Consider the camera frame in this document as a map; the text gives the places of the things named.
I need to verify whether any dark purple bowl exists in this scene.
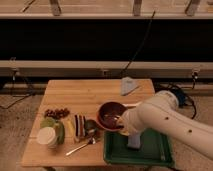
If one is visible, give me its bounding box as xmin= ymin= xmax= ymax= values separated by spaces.
xmin=98 ymin=101 xmax=128 ymax=131

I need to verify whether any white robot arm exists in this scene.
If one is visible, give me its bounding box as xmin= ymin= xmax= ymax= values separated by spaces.
xmin=119 ymin=90 xmax=213 ymax=160

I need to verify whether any grey folded cloth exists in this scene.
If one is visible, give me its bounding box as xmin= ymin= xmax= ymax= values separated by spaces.
xmin=121 ymin=77 xmax=139 ymax=96

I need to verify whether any green plastic tray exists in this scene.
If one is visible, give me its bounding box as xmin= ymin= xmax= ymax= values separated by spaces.
xmin=103 ymin=129 xmax=174 ymax=167

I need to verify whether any green cucumber toy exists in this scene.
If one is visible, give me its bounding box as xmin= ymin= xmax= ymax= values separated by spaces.
xmin=56 ymin=121 xmax=65 ymax=144

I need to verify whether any black floor cable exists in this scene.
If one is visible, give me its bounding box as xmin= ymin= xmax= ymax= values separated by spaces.
xmin=156 ymin=83 xmax=198 ymax=120

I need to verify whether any wooden table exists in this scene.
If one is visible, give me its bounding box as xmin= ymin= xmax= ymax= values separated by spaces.
xmin=21 ymin=79 xmax=155 ymax=167

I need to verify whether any blue power adapter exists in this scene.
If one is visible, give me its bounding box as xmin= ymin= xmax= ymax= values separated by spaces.
xmin=175 ymin=90 xmax=186 ymax=107

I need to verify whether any white handled brush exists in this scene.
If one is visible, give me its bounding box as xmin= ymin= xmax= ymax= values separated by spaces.
xmin=123 ymin=102 xmax=140 ymax=109

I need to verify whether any green pear toy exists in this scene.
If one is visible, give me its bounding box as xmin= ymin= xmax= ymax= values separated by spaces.
xmin=40 ymin=117 xmax=55 ymax=128

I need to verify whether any white lidded cup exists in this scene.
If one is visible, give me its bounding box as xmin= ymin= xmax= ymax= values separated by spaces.
xmin=36 ymin=127 xmax=57 ymax=148

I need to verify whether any metal spoon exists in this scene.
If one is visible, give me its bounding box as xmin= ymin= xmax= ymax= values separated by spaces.
xmin=65 ymin=138 xmax=97 ymax=156

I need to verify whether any bunch of dark grapes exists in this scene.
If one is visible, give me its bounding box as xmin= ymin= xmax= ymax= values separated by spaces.
xmin=44 ymin=108 xmax=70 ymax=119

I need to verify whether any yellow banana toy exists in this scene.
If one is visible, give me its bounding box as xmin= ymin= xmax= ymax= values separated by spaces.
xmin=66 ymin=120 xmax=75 ymax=137

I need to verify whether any grey sponge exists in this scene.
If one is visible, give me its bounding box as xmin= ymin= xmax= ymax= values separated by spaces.
xmin=127 ymin=134 xmax=141 ymax=149

